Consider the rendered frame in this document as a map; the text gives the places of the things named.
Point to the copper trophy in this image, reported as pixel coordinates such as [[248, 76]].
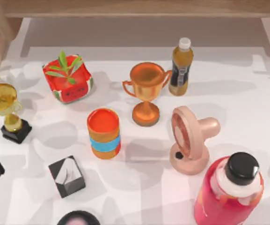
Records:
[[146, 84]]

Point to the orange can with blue band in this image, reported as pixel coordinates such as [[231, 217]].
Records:
[[104, 136]]

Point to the pink desk fan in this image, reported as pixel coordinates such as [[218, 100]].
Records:
[[188, 140]]

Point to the amber bottle with white cap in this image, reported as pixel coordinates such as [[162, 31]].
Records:
[[181, 70]]

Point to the watermelon plant pot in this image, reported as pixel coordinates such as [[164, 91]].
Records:
[[69, 82]]

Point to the black tissue box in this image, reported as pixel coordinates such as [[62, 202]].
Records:
[[67, 175]]

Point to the wooden open shelf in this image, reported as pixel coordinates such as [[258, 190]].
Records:
[[134, 9]]

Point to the black round object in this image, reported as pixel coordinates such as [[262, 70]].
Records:
[[78, 218]]

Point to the pink bottle with black cap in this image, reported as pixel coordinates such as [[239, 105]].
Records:
[[228, 194]]

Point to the gold trophy with black base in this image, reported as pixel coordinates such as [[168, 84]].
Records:
[[3, 103]]

